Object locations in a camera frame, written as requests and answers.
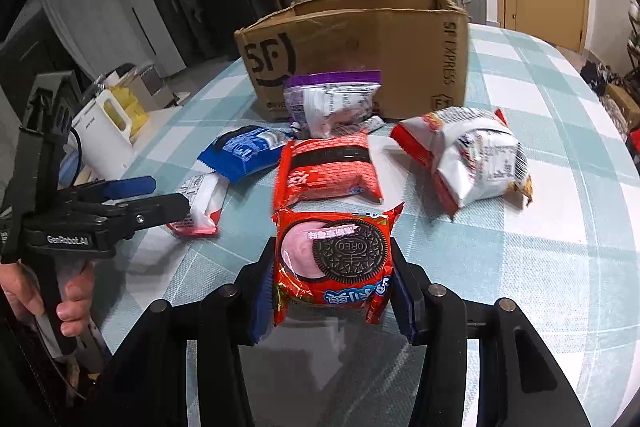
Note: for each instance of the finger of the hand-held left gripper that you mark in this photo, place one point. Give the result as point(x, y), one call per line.
point(155, 209)
point(125, 187)

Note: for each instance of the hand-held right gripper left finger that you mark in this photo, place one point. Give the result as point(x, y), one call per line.
point(260, 307)

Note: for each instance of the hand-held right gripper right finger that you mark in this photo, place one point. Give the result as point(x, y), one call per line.
point(406, 307)

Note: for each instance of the white pink snack packet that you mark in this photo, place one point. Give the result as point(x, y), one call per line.
point(200, 202)

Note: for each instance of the red cookie packet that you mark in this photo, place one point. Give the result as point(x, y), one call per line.
point(330, 252)

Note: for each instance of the blue cookie packet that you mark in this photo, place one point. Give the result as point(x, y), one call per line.
point(240, 152)

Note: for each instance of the red wafer packet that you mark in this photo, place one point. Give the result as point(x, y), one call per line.
point(325, 172)

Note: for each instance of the white red chips bag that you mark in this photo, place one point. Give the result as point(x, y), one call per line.
point(475, 157)

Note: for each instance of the purple white snack packet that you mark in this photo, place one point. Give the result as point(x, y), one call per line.
point(330, 104)

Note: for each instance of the brown cardboard box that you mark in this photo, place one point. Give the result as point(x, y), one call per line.
point(360, 42)

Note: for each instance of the person's left hand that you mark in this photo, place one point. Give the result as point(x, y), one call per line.
point(75, 302)

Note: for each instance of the white electric kettle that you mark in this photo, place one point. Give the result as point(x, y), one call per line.
point(100, 142)

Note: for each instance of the bright yellow bag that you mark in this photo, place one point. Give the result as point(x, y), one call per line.
point(132, 109)

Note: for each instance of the small cardboard box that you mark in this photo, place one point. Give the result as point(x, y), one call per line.
point(625, 104)

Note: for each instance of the scattered dark shoes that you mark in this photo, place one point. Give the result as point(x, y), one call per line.
point(602, 77)

